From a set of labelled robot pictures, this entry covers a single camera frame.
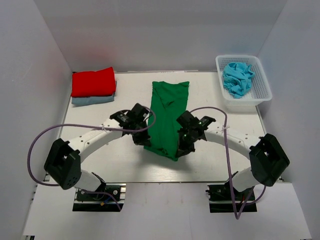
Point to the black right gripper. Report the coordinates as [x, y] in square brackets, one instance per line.
[183, 149]

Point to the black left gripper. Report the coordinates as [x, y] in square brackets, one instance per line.
[143, 140]

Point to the green t-shirt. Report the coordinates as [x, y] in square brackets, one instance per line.
[168, 102]

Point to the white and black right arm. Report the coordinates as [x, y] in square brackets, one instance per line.
[267, 158]

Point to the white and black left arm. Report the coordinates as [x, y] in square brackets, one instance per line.
[64, 160]

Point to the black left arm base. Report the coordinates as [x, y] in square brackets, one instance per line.
[112, 200]

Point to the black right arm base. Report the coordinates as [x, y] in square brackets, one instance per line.
[220, 200]

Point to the folded light blue t-shirt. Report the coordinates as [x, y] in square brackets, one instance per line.
[92, 100]

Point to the folded red t-shirt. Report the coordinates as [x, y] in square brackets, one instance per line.
[98, 83]

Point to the crumpled cyan t-shirt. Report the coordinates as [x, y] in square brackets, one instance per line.
[237, 78]

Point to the white perforated plastic basket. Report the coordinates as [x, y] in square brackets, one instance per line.
[260, 90]

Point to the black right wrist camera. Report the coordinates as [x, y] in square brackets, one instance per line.
[189, 122]

